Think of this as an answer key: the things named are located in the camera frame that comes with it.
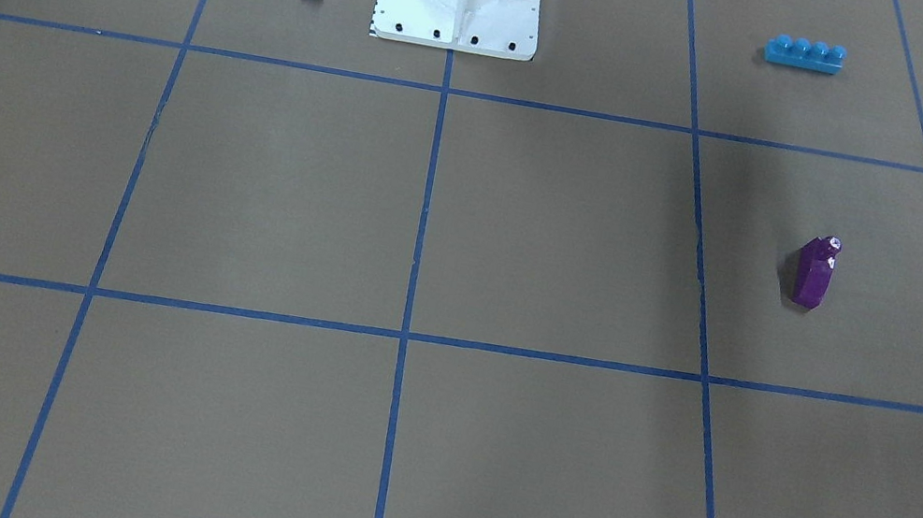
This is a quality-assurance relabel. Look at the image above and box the long blue four-stud block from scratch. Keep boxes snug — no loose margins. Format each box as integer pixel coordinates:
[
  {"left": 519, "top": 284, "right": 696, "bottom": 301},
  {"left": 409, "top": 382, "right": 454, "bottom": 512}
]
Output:
[{"left": 763, "top": 34, "right": 848, "bottom": 75}]

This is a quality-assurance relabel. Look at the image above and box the purple trapezoid block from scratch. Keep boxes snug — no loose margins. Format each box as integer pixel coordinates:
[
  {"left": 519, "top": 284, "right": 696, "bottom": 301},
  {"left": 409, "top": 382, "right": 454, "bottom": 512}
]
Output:
[{"left": 791, "top": 235, "right": 843, "bottom": 309}]

